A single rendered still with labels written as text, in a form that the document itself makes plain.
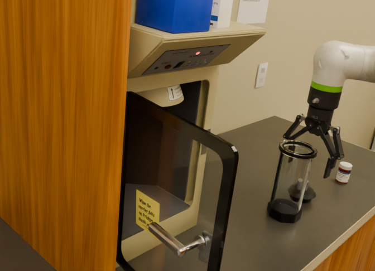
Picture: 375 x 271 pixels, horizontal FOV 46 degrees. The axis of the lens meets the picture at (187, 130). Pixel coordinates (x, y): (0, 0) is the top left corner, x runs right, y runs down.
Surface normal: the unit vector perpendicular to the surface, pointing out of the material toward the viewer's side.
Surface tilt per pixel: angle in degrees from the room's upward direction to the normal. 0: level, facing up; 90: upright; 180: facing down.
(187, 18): 90
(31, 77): 90
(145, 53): 90
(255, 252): 0
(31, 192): 90
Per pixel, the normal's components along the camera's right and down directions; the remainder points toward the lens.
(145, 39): -0.68, 0.20
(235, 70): 0.73, 0.33
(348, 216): 0.11, -0.92
